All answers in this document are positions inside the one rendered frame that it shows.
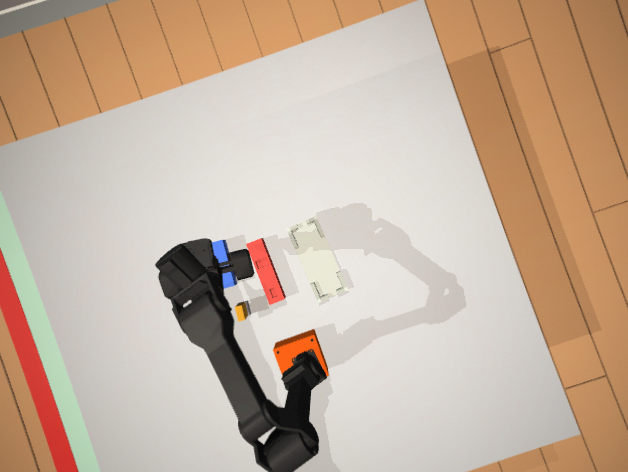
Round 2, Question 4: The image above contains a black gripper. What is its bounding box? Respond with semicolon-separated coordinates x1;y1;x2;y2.
158;249;254;299

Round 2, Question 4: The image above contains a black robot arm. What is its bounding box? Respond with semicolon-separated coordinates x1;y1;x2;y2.
155;238;327;472

